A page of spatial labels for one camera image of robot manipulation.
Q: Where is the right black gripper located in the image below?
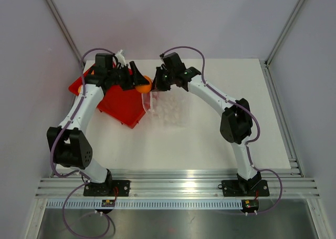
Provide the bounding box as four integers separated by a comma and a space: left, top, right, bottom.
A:
150, 67, 175, 92

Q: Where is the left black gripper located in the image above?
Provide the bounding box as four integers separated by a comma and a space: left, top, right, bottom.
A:
107, 61, 148, 91

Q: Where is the orange round fruit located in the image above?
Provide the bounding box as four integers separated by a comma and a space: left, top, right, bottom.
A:
135, 76, 152, 93

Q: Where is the clear dotted zip bag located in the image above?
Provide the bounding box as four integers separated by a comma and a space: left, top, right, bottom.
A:
141, 89, 191, 127

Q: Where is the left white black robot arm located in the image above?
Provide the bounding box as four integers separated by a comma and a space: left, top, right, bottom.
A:
47, 48, 149, 196

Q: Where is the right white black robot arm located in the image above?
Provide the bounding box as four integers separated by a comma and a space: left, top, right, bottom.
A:
153, 53, 261, 196

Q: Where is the red plastic tray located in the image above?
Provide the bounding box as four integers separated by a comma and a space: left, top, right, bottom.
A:
69, 61, 144, 130

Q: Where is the left small circuit board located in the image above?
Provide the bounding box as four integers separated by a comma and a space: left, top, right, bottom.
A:
101, 200, 116, 207

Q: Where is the small circuit board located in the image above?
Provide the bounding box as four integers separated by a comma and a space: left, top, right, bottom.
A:
101, 200, 116, 207
241, 199, 259, 213

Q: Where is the right small circuit board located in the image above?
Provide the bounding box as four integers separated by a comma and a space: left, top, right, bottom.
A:
241, 199, 259, 213

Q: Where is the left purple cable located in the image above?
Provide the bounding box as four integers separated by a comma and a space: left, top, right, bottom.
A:
49, 47, 119, 236

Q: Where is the aluminium mounting rail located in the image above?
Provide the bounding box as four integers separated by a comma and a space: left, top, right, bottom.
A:
35, 159, 320, 199

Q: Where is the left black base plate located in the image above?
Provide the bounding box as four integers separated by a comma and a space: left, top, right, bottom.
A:
83, 180, 131, 197

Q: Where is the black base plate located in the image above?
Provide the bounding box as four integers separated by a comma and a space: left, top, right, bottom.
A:
83, 180, 131, 197
217, 180, 270, 197

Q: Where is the left aluminium frame post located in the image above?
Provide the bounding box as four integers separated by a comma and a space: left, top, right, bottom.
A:
44, 0, 82, 65

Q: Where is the aluminium frame post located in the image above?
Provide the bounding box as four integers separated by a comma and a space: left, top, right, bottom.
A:
265, 0, 307, 68
44, 0, 82, 65

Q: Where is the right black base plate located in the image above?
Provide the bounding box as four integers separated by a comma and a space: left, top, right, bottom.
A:
217, 180, 270, 197

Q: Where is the white slotted cable duct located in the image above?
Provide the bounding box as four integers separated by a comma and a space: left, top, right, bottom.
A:
46, 199, 242, 210

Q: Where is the right aluminium frame post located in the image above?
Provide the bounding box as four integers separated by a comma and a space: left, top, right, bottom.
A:
265, 0, 307, 68

